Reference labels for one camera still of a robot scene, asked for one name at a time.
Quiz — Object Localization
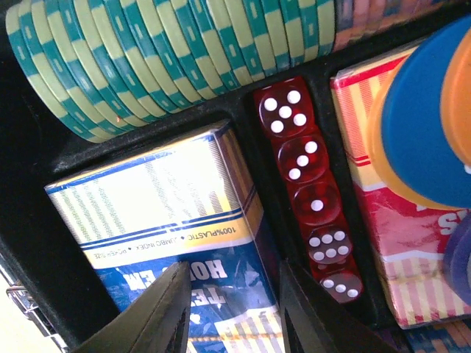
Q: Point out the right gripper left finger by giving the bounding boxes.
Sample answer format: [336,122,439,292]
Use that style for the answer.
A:
[74,262,191,353]

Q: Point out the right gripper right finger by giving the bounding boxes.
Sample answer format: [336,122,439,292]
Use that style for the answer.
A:
[279,260,396,353]

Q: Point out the red die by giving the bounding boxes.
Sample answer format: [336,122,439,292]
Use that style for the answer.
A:
[252,76,315,140]
[313,267,364,304]
[301,220,353,265]
[276,134,329,184]
[292,182,341,226]

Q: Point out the aluminium poker case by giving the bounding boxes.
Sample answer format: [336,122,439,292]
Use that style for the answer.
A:
[1,1,470,348]

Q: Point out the red playing card box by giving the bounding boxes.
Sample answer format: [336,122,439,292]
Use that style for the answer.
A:
[330,43,470,328]

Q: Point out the orange dealer button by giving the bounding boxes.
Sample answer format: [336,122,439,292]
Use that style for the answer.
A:
[367,32,470,209]

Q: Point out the blue dealer button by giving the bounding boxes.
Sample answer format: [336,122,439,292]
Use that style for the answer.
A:
[381,15,470,208]

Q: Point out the green chip stack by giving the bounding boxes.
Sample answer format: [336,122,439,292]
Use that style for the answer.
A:
[4,1,338,143]

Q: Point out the brown chip stack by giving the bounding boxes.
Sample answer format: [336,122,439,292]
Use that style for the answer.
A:
[333,0,455,51]

